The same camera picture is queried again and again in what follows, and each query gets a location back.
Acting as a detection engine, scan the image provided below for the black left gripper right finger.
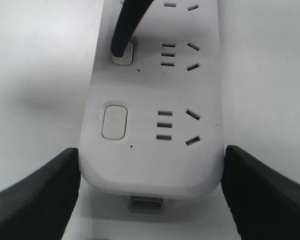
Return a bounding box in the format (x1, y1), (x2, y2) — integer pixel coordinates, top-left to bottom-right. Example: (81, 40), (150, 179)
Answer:
(221, 145), (300, 240)

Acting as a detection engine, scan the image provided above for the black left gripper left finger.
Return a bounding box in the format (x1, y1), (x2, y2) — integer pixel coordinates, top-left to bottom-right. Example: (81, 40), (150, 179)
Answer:
(0, 147), (81, 240)

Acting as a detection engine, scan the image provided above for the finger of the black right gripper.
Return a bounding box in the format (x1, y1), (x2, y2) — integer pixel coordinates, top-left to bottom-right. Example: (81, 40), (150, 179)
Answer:
(110, 0), (150, 58)

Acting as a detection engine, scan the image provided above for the white five-outlet power strip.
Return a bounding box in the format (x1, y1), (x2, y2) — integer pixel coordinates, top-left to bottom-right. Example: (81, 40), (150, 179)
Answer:
(79, 0), (224, 214)

